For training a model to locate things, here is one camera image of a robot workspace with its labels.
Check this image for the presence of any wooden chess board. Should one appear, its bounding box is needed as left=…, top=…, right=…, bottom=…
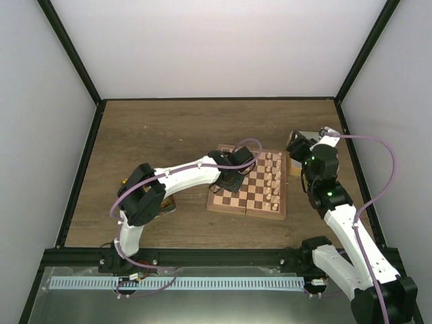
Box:
left=207, top=148, right=288, bottom=220

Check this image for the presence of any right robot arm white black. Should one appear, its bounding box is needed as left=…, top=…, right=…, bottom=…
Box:
left=287, top=127, right=418, bottom=323

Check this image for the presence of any row of white chess pieces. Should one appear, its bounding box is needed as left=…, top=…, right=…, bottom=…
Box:
left=264, top=152, right=282, bottom=212

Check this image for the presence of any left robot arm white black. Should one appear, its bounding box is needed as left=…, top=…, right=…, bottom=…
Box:
left=110, top=147, right=257, bottom=273

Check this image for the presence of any gold tin with dark pieces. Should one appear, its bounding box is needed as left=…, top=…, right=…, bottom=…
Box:
left=117, top=178, right=176, bottom=217

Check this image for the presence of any light blue cable duct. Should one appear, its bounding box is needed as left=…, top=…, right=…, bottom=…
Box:
left=48, top=276, right=304, bottom=292

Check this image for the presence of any purple cable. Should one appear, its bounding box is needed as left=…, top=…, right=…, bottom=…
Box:
left=337, top=134, right=398, bottom=324
left=110, top=138, right=263, bottom=300

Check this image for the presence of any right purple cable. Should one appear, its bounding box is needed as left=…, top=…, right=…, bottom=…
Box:
left=337, top=134, right=398, bottom=324

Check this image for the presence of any silver tin yellow rim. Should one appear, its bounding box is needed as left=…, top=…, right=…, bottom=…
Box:
left=287, top=131, right=321, bottom=176

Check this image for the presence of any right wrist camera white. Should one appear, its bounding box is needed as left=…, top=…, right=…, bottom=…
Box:
left=318, top=126, right=340, bottom=148

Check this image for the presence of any black aluminium frame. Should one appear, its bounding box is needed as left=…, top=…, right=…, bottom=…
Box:
left=18, top=1, right=407, bottom=323

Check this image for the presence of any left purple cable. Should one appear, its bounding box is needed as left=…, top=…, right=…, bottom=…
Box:
left=110, top=138, right=263, bottom=300

